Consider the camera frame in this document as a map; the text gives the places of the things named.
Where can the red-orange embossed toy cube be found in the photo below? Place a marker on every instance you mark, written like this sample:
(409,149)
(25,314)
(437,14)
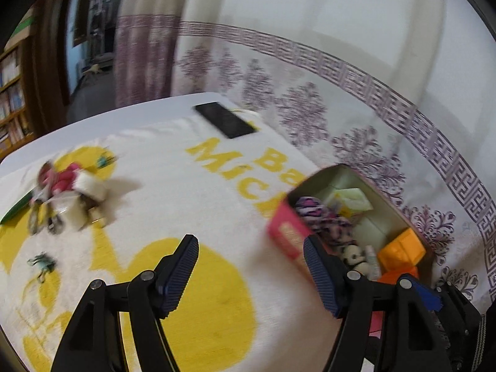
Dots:
(395,275)

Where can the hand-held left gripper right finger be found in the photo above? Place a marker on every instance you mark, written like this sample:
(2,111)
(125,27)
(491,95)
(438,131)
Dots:
(321,275)

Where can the orange ribbed toy cube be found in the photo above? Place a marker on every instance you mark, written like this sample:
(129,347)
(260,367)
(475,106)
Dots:
(403,252)

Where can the yellow-green cardboard box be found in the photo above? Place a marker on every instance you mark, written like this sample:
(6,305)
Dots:
(352,197)

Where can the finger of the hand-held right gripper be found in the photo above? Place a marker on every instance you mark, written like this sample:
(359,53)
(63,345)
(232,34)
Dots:
(461,310)
(430,298)

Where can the white patterned curtain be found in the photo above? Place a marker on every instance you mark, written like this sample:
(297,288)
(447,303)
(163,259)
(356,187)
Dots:
(310,46)

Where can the black white panda toy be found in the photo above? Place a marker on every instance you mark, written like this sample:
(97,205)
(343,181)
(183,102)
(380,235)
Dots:
(354,257)

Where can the pink tin container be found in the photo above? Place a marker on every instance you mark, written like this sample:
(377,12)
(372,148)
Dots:
(283,228)

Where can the purple patterned curtain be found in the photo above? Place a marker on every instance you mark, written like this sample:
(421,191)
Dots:
(143,58)

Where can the purple leopard print scrunchie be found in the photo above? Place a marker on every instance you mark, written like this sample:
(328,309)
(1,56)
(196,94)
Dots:
(325,221)

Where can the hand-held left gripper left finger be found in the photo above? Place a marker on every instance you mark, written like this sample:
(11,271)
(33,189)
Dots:
(180,275)

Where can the teal binder clip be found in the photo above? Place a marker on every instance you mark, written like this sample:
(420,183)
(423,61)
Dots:
(104,161)
(40,261)

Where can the black smartphone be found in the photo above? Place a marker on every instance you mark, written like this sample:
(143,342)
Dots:
(224,120)

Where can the pink red object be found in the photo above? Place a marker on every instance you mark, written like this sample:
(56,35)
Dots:
(62,178)

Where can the white yellow printed towel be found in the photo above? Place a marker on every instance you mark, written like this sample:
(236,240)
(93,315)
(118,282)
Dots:
(155,209)

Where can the white green ointment tube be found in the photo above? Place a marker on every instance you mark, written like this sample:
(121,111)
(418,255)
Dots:
(372,259)

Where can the large wooden bookshelf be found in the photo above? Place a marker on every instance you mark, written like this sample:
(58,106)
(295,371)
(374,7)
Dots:
(11,97)

